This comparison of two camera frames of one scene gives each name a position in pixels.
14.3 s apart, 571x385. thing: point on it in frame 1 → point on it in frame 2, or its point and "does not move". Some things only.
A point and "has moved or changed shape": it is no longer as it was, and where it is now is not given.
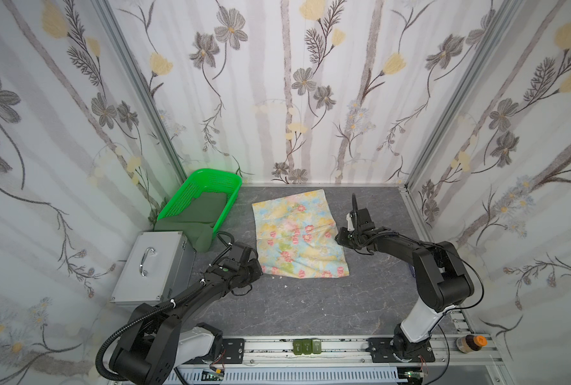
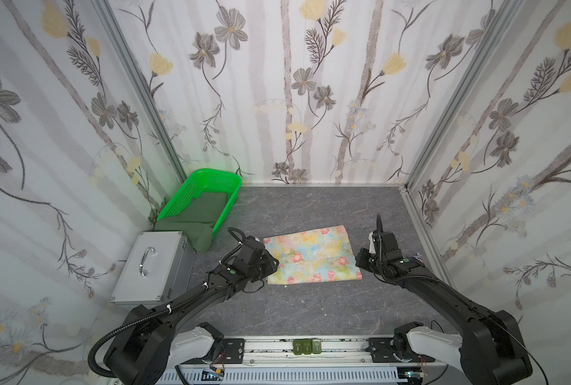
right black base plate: x=381 y=352 does not move
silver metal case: x=159 y=267 does not move
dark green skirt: x=196 y=219 does not move
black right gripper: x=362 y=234 → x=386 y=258
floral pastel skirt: x=298 y=237 has moved or changed shape
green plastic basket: x=201 y=181 does not move
